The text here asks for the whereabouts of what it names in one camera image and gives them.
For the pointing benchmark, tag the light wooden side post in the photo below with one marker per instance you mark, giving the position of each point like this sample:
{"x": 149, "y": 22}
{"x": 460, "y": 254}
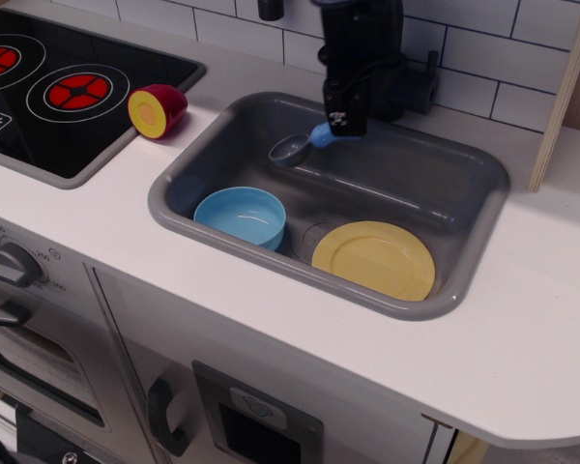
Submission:
{"x": 565, "y": 112}

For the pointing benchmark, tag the grey sink basin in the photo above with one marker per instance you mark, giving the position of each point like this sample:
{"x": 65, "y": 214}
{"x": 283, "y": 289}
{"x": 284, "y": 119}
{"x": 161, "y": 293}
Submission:
{"x": 447, "y": 194}

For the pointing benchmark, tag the yellow plate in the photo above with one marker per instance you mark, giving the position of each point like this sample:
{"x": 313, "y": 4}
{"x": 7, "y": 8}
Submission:
{"x": 379, "y": 256}

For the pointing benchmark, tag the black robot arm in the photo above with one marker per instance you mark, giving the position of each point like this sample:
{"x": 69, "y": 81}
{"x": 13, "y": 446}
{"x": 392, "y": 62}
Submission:
{"x": 361, "y": 38}

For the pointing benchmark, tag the black cabinet door handle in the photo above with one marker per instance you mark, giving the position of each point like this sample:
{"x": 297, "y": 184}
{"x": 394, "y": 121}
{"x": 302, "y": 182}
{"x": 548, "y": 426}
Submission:
{"x": 159, "y": 397}

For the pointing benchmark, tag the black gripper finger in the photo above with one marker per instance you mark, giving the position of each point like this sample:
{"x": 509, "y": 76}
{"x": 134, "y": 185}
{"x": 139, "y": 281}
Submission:
{"x": 346, "y": 108}

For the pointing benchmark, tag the light blue bowl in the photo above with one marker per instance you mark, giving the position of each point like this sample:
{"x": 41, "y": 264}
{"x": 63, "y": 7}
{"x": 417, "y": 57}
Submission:
{"x": 250, "y": 214}

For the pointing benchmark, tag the oven door window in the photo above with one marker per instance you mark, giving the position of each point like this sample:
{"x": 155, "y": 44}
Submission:
{"x": 37, "y": 370}

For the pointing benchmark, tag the black toy stove top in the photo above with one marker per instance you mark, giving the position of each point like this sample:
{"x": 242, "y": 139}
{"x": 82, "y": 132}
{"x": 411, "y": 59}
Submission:
{"x": 64, "y": 94}

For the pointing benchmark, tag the red yellow toy fruit half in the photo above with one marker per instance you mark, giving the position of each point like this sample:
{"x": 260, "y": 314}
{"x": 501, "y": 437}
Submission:
{"x": 156, "y": 109}

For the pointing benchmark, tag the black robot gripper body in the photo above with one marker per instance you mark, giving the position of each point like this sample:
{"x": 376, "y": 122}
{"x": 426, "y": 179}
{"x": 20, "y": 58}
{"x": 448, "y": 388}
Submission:
{"x": 363, "y": 45}

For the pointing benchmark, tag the grey oven knob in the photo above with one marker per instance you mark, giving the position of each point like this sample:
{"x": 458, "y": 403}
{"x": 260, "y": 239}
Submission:
{"x": 17, "y": 267}

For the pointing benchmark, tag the blue handled grey spoon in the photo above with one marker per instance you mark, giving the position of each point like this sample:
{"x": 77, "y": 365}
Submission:
{"x": 294, "y": 149}

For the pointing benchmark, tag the dark grey faucet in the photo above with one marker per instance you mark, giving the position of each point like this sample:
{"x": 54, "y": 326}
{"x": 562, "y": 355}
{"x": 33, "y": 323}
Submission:
{"x": 415, "y": 91}

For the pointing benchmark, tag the grey oven door handle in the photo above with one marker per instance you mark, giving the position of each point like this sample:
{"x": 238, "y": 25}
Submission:
{"x": 13, "y": 315}

